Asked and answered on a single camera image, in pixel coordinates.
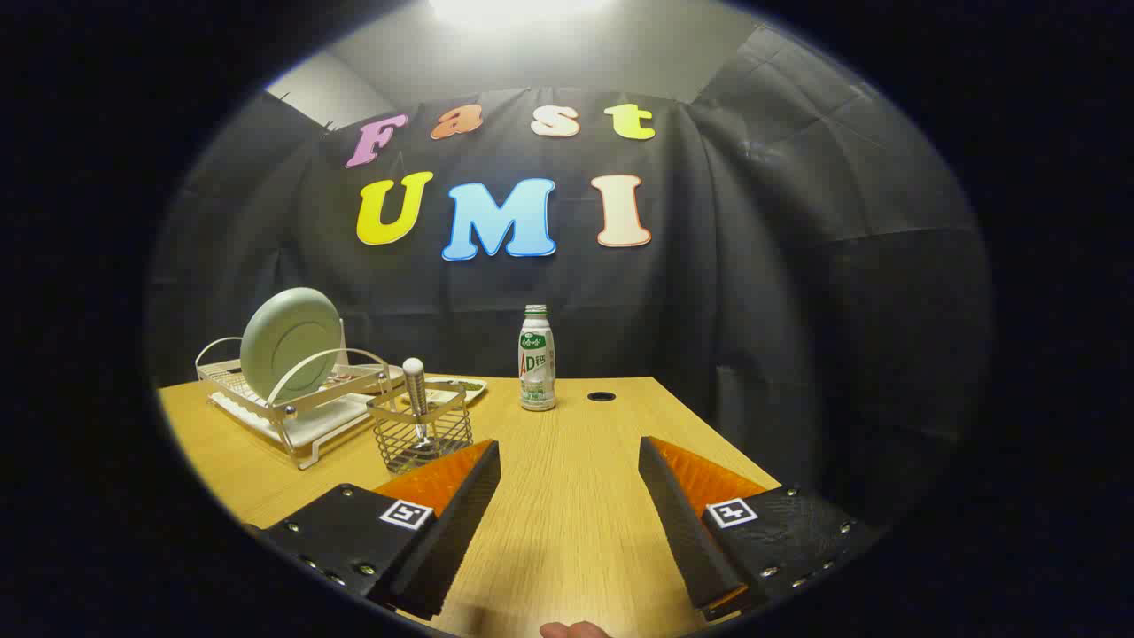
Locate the metal wire basket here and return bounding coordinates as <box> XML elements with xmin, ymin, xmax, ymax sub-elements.
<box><xmin>366</xmin><ymin>383</ymin><xmax>475</xmax><ymax>475</ymax></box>

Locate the black backdrop cloth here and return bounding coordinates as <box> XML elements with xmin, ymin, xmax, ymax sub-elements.
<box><xmin>146</xmin><ymin>22</ymin><xmax>993</xmax><ymax>533</ymax></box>

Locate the pale green plate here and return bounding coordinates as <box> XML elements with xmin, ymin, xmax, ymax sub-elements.
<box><xmin>240</xmin><ymin>287</ymin><xmax>344</xmax><ymax>401</ymax></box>

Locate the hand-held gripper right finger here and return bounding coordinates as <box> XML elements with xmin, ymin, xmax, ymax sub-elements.
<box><xmin>638</xmin><ymin>435</ymin><xmax>887</xmax><ymax>621</ymax></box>

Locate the white wire dish rack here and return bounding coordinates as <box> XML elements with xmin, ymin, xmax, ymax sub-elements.
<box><xmin>195</xmin><ymin>335</ymin><xmax>408</xmax><ymax>471</ymax></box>

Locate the white drink bottle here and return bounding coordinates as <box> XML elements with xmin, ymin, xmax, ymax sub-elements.
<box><xmin>518</xmin><ymin>305</ymin><xmax>557</xmax><ymax>412</ymax></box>

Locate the checkered handle spoon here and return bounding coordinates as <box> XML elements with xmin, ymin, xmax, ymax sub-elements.
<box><xmin>403</xmin><ymin>357</ymin><xmax>435</xmax><ymax>448</ymax></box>

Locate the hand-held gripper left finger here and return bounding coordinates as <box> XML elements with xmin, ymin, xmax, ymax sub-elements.
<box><xmin>244</xmin><ymin>439</ymin><xmax>502</xmax><ymax>621</ymax></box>

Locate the white drip tray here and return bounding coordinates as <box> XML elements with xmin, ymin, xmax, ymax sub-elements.
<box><xmin>208</xmin><ymin>390</ymin><xmax>377</xmax><ymax>448</ymax></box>

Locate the white divided tray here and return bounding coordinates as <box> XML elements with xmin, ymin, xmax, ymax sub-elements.
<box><xmin>403</xmin><ymin>376</ymin><xmax>488</xmax><ymax>408</ymax></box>

